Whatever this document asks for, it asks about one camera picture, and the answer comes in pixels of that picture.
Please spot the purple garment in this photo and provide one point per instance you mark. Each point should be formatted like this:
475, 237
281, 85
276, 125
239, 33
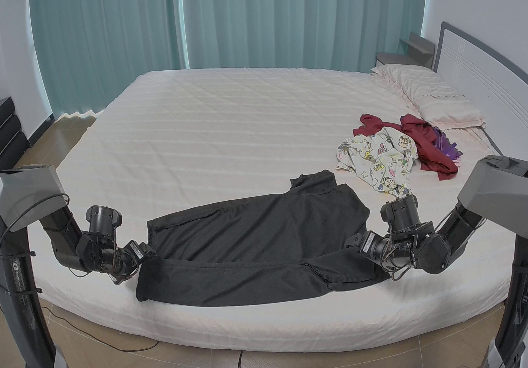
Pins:
447, 148

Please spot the blue-green curtain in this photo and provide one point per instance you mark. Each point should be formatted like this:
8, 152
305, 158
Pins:
107, 28
305, 7

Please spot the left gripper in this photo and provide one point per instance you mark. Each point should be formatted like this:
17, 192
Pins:
134, 255

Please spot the black chest of drawers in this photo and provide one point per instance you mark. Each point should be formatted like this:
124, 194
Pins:
10, 131

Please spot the white printed pyjama garment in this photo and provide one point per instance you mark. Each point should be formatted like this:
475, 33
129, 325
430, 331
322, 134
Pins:
383, 164

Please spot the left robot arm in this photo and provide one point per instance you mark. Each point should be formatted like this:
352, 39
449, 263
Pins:
66, 242

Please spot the black long-sleeved top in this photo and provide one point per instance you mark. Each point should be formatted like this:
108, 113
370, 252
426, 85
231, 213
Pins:
255, 242

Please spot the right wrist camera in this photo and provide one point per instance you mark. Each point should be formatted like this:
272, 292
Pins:
397, 273

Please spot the bed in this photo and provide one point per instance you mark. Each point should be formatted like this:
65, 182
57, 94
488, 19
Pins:
227, 131

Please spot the grey bedside table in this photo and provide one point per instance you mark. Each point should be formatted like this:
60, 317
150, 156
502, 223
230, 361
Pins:
396, 58

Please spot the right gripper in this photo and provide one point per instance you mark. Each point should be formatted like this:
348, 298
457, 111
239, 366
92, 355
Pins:
375, 249

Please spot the cream pillow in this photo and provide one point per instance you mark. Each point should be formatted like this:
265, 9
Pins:
437, 98

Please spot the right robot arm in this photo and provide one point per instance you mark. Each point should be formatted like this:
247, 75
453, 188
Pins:
453, 234

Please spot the dark red garment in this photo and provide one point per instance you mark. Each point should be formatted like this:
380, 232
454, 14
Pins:
429, 152

